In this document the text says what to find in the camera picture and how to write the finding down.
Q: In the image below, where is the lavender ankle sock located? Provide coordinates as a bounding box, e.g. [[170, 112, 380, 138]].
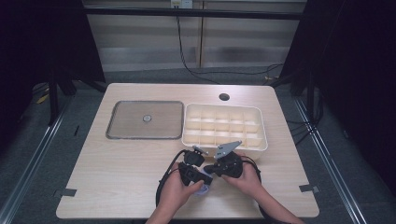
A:
[[193, 167, 215, 198]]

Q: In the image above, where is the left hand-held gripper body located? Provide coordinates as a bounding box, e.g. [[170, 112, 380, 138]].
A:
[[178, 145, 209, 187]]

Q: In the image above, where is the person's right hand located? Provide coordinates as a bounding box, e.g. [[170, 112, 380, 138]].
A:
[[221, 152, 264, 200]]

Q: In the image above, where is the black curtain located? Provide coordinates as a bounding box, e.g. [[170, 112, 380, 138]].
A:
[[279, 0, 396, 197], [0, 0, 106, 153]]

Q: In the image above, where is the grey tape piece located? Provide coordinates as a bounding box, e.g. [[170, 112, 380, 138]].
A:
[[53, 188, 78, 198], [298, 184, 320, 194]]

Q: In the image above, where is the bundle of black floor cables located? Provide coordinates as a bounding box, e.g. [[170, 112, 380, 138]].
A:
[[285, 116, 321, 147]]

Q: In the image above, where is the black metal stand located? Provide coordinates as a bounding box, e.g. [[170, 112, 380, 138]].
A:
[[305, 69, 316, 122], [47, 66, 61, 126]]

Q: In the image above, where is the metal floor rail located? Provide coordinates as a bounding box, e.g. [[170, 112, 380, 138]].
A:
[[0, 99, 74, 224], [293, 97, 370, 224]]

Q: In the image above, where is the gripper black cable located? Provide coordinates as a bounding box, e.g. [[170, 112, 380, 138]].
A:
[[155, 148, 191, 209], [242, 155, 263, 185]]

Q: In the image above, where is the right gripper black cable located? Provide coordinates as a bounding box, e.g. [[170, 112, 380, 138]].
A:
[[242, 155, 263, 185]]

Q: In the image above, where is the yellow floor item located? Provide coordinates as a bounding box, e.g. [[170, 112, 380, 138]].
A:
[[35, 92, 50, 105]]

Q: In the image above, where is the person's left hand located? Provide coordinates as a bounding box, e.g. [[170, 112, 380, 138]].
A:
[[160, 162, 205, 213]]

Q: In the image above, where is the black horizontal bar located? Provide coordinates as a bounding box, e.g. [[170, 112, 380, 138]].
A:
[[83, 7, 307, 21]]

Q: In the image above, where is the cream divided storage box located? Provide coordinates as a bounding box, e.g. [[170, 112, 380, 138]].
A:
[[181, 103, 269, 161]]

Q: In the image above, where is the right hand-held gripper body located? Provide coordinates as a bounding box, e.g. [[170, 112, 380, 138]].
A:
[[214, 140, 244, 179]]

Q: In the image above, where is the black wall cable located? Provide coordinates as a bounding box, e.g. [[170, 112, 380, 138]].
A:
[[176, 16, 284, 86]]

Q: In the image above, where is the white wall socket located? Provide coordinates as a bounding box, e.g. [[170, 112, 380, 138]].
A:
[[170, 0, 193, 9]]

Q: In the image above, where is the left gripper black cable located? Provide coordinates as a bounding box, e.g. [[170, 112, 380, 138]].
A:
[[155, 148, 191, 209]]

